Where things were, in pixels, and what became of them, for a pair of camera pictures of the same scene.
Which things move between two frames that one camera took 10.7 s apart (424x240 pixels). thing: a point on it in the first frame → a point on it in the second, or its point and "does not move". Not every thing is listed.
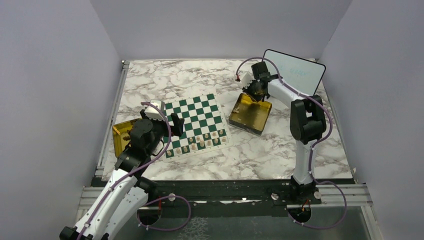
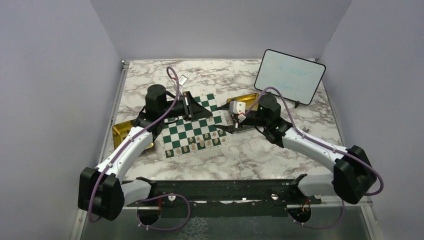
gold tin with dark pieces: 121,135 does not move
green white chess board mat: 205,128 does not move
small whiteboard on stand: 304,76 does not move
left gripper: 178,123 → 192,109
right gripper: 257,98 → 228,128
